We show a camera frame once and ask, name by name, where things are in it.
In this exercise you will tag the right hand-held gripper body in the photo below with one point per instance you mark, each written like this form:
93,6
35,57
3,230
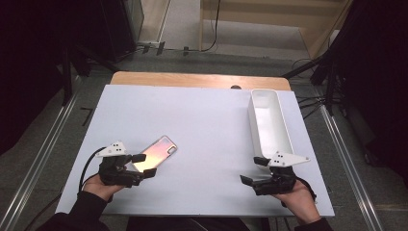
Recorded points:
280,183

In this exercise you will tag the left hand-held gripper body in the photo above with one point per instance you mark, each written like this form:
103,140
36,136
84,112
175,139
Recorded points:
114,170

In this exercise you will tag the glossy smartphone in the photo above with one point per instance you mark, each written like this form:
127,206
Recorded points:
157,150

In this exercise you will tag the white plastic storage bin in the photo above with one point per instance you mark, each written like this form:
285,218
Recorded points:
269,125

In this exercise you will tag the person's left hand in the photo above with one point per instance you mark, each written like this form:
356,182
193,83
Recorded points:
99,189

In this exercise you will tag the person's right hand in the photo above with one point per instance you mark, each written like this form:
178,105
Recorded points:
298,202

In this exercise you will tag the white board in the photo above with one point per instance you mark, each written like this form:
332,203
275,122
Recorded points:
198,128

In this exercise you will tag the small dark knob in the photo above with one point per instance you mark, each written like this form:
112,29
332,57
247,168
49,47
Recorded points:
235,87

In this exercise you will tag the wooden table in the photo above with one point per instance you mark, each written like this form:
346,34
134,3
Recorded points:
192,79

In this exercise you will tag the black stand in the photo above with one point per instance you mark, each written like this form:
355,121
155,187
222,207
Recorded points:
66,80
330,86

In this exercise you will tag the power strip with plugs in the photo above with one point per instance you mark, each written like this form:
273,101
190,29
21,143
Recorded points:
153,46

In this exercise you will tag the black cabinet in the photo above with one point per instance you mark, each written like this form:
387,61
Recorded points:
115,29

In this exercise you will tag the dark curtain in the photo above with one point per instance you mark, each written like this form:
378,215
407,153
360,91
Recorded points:
378,80
29,64

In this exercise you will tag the wooden shelf unit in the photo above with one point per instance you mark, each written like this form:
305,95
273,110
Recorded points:
256,16

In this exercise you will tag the metal floor rail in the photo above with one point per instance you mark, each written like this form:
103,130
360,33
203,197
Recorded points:
41,154
349,166

